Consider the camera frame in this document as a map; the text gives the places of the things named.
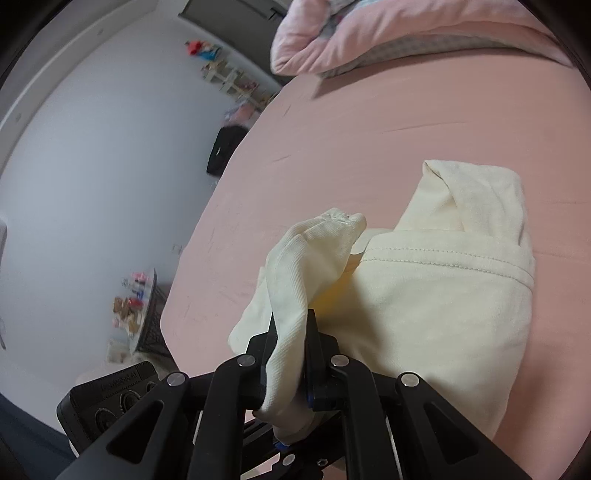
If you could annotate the dark blue cloth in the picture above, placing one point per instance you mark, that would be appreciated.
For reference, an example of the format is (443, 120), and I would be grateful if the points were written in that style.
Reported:
(27, 438)

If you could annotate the grey door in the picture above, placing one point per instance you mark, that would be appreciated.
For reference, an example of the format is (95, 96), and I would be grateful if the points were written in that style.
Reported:
(231, 9)

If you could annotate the cream and pink sweatshirt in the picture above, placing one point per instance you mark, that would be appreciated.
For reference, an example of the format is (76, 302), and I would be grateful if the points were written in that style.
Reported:
(415, 300)

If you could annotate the white shelf rack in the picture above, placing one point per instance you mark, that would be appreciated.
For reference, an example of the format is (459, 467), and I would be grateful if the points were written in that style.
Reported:
(240, 83)

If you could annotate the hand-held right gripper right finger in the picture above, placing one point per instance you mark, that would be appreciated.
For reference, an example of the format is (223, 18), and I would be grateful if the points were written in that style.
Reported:
(323, 369)

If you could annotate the colourful wall doll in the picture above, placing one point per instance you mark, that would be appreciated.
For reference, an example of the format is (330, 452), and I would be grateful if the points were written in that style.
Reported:
(203, 50)

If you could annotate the pile of small toys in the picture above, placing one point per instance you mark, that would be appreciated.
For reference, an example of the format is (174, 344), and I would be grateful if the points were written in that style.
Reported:
(129, 309)

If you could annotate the black bag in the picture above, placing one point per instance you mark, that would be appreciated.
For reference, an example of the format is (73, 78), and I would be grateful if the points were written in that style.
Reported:
(224, 150)

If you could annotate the pink printed quilt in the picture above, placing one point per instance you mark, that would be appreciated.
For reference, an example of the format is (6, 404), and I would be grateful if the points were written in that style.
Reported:
(392, 32)

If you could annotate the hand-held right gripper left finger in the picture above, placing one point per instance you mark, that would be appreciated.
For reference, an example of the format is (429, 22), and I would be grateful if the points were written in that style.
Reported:
(256, 374)

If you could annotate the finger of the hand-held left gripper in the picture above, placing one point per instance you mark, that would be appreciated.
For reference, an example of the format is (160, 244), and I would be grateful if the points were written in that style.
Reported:
(261, 438)

